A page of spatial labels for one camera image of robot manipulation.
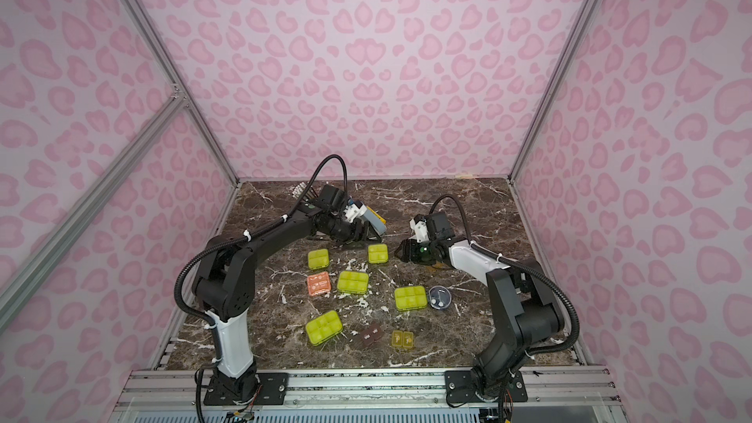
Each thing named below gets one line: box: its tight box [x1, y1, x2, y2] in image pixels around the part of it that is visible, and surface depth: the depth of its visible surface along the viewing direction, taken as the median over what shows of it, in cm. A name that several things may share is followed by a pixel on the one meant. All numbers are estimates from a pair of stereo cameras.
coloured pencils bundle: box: [291, 182, 320, 202], surface depth 97 cm
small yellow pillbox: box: [391, 329, 415, 349], surface depth 82 cm
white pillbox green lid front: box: [305, 309, 343, 346], surface depth 84 cm
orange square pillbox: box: [306, 271, 332, 297], surface depth 92 cm
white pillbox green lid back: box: [368, 243, 389, 264], surface depth 100 cm
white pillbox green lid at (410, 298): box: [393, 285, 428, 311], surface depth 90 cm
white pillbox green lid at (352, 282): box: [336, 270, 370, 294], surface depth 92 cm
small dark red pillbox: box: [360, 323, 384, 346], surface depth 83 cm
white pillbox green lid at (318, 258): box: [307, 248, 330, 270], surface depth 98 cm
